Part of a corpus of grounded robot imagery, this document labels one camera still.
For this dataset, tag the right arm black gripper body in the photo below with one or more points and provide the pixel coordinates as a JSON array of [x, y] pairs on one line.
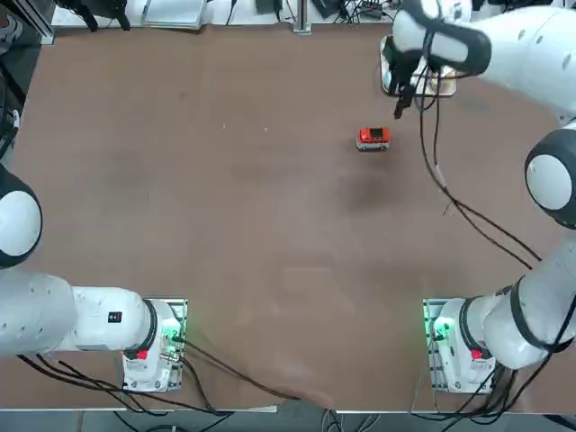
[[407, 67]]

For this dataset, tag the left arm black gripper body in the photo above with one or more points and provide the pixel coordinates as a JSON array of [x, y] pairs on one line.
[[90, 3]]

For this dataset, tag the orange-and-blue toy bus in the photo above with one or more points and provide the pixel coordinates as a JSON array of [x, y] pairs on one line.
[[369, 134]]

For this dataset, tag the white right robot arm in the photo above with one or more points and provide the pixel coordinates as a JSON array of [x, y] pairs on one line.
[[531, 45]]

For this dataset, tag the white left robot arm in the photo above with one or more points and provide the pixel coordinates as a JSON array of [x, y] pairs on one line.
[[99, 319]]

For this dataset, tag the brown toy with white label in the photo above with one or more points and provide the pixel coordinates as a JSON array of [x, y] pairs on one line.
[[443, 83]]

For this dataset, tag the beige plastic tray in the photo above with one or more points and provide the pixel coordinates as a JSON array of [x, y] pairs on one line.
[[447, 87]]

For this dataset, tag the grey laptop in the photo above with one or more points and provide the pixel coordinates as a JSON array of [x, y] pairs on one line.
[[171, 13]]

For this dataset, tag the grey white shoe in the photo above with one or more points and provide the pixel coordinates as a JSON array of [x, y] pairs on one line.
[[9, 33]]

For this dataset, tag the black electronic box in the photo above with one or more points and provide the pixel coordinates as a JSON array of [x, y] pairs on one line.
[[328, 6]]

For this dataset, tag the aluminium frame rail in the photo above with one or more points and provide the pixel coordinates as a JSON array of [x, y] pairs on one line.
[[31, 15]]

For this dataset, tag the aluminium post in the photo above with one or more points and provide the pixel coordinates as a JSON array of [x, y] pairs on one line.
[[302, 15]]

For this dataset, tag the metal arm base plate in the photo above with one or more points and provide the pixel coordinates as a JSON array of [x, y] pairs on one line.
[[427, 315], [182, 306]]

